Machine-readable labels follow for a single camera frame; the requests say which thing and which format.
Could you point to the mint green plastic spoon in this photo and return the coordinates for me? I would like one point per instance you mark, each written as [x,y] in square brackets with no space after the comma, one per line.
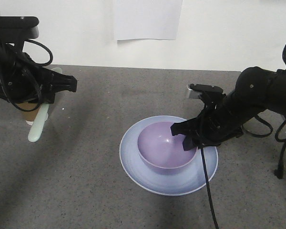
[36,131]

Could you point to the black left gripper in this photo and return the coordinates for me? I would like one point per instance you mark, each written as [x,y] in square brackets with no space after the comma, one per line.
[24,80]

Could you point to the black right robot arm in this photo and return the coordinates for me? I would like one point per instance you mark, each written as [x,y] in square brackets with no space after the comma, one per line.
[257,90]

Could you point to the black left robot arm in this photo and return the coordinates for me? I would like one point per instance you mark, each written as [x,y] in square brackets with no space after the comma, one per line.
[23,80]

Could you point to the white paper sheet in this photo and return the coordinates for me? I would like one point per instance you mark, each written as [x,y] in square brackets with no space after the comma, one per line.
[146,19]

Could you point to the light blue plate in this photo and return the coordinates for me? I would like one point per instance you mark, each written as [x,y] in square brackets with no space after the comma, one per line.
[188,181]

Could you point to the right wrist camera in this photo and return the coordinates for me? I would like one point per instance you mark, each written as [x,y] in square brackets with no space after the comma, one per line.
[195,90]

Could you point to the brown paper cup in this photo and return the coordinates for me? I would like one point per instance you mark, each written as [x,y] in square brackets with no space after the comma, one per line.
[32,114]

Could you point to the purple plastic bowl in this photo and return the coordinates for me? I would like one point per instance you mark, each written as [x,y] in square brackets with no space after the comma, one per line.
[162,152]

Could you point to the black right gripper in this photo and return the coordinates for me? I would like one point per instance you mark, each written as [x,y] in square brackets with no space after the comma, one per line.
[215,124]

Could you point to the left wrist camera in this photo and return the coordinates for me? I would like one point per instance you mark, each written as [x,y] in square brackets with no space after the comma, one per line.
[18,29]

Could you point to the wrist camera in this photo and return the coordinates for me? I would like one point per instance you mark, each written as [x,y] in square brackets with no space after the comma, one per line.
[18,29]
[195,90]

